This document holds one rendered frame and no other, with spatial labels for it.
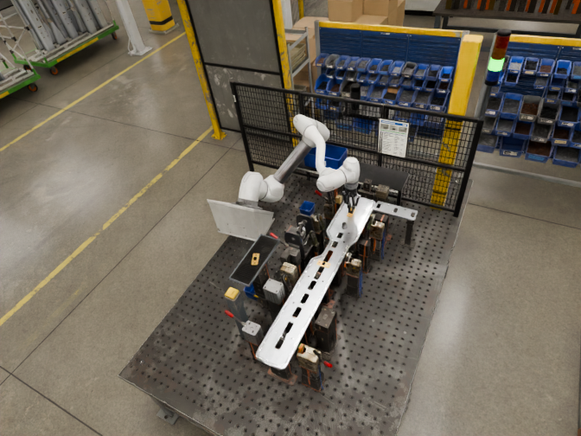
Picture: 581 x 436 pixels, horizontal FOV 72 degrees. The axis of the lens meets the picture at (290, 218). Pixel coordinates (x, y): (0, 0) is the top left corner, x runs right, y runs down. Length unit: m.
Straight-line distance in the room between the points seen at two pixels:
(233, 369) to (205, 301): 0.55
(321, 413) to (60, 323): 2.67
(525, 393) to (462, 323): 0.62
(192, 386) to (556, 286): 2.99
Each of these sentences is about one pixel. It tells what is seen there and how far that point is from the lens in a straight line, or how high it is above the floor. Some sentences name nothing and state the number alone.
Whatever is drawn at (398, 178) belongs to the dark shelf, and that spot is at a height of 1.03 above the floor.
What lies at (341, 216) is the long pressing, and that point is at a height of 1.00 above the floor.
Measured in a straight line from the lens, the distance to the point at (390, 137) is 2.98.
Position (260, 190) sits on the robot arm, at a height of 1.03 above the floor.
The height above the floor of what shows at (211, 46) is 1.27.
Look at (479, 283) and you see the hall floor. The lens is 3.82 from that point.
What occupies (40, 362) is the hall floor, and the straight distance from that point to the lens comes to 4.13.
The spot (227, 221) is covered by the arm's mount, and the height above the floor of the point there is 0.86.
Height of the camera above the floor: 2.98
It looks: 45 degrees down
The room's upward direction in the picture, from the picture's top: 9 degrees counter-clockwise
